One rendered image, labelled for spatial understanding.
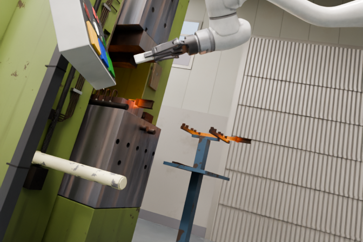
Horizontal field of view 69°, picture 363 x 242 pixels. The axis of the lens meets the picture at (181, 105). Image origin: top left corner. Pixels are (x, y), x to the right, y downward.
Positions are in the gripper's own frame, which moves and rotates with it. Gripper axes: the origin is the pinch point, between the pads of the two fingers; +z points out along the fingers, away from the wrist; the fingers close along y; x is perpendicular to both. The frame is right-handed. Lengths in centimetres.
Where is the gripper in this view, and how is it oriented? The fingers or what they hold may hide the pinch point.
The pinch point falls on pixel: (143, 57)
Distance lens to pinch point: 101.4
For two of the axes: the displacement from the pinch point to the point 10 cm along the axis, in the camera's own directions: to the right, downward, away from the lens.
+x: -2.9, -9.3, 2.2
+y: -0.3, 2.4, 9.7
